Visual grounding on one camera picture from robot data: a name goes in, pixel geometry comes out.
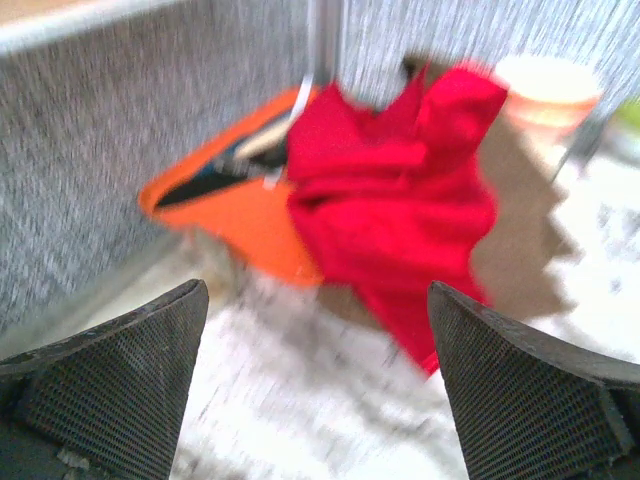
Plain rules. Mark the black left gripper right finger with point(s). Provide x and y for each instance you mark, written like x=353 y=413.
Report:
x=527 y=405

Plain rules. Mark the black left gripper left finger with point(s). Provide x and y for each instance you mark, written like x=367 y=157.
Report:
x=108 y=402

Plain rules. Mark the brown felt mat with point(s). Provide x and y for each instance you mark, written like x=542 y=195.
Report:
x=510 y=261

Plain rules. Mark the orange tray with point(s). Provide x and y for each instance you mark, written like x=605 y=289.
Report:
x=251 y=219

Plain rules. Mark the red cloth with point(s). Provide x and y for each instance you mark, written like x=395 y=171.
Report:
x=389 y=202

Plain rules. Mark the black knife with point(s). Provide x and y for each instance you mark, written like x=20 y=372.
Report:
x=224 y=171

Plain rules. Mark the white orange striped bowl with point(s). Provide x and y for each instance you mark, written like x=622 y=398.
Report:
x=547 y=96

